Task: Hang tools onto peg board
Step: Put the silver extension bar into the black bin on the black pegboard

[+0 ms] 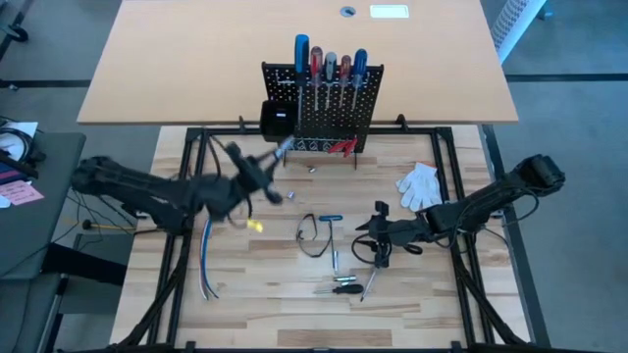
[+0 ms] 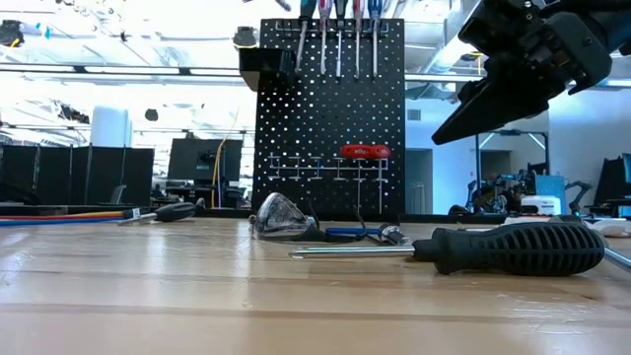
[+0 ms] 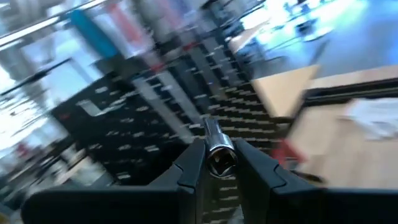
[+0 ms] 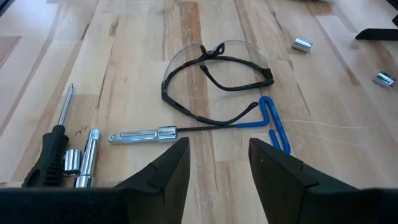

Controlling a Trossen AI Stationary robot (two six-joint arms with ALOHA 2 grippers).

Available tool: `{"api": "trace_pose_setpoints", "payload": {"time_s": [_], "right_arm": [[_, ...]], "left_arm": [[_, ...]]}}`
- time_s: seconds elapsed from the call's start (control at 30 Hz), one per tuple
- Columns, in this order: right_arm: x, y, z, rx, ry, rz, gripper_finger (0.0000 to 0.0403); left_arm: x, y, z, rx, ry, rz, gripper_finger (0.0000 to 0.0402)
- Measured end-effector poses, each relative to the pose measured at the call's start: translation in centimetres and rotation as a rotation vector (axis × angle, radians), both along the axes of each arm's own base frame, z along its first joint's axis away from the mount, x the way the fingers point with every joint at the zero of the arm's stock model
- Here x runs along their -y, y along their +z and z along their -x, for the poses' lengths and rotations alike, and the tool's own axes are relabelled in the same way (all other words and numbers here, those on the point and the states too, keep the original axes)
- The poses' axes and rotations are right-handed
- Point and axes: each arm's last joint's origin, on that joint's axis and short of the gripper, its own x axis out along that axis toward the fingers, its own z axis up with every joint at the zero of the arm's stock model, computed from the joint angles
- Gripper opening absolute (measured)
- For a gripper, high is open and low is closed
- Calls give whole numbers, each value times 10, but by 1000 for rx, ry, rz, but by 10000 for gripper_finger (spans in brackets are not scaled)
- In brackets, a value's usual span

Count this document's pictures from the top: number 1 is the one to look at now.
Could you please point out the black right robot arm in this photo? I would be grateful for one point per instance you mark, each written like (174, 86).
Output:
(481, 203)

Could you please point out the grey side table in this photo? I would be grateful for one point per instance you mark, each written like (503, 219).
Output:
(44, 220)

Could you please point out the pink paper sheet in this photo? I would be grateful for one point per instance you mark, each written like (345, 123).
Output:
(22, 192)

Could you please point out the black seat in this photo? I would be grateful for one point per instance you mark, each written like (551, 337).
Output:
(83, 265)

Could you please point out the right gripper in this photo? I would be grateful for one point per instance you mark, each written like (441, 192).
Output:
(400, 231)

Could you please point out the white rectangular desk plate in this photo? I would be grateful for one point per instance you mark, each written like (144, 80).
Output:
(389, 11)

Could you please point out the blue item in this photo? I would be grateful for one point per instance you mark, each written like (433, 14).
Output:
(6, 174)

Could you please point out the black frame clamp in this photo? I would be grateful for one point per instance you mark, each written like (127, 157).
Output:
(401, 121)
(241, 123)

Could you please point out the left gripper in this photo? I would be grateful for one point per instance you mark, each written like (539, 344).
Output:
(247, 179)

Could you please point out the black chair caster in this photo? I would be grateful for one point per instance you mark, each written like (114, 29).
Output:
(18, 33)

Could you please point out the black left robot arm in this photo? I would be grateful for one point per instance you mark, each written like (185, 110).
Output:
(147, 191)

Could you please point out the white paper sheet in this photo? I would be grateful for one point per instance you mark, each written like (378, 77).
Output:
(24, 128)

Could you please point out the black plastic pegboard bin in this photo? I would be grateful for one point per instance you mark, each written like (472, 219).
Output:
(275, 130)

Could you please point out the white work glove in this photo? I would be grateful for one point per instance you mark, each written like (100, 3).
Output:
(419, 186)

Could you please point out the light brown desk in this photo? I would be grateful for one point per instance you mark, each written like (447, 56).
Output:
(196, 59)

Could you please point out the black metal pegboard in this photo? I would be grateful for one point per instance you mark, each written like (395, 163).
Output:
(365, 117)

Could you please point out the white perforated panel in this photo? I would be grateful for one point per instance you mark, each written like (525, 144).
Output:
(515, 24)

